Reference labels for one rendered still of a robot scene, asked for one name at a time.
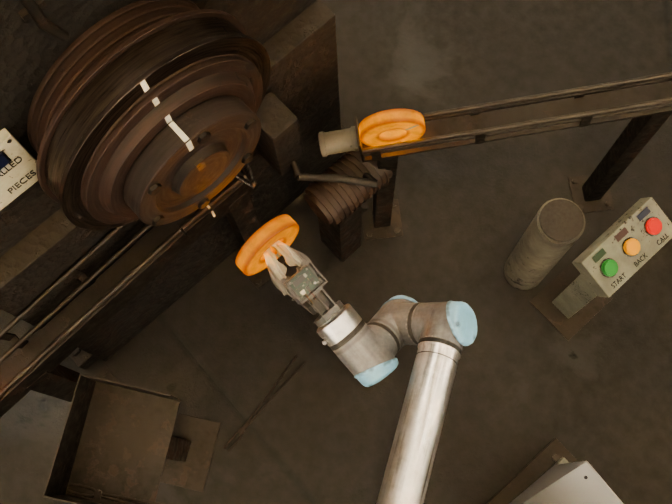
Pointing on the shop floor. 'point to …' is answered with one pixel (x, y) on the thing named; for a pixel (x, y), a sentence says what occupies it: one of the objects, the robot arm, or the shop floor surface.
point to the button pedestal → (589, 292)
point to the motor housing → (343, 203)
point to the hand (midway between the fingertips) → (267, 243)
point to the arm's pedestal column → (532, 472)
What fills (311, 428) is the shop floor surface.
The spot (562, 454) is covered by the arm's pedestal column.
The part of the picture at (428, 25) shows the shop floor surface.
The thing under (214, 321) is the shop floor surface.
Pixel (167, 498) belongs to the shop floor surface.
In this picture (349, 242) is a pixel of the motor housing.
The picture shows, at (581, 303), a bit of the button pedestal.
